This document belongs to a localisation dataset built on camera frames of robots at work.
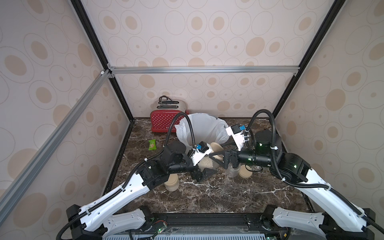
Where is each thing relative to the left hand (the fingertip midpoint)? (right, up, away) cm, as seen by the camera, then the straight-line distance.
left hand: (215, 165), depth 60 cm
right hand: (+1, +6, -2) cm, 7 cm away
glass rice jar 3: (+13, -10, +27) cm, 32 cm away
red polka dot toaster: (-29, +27, +42) cm, 58 cm away
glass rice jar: (-20, -13, +16) cm, 29 cm away
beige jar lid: (+22, -12, +30) cm, 38 cm away
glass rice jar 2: (-3, +1, +2) cm, 4 cm away
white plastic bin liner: (-2, +16, +30) cm, 34 cm away
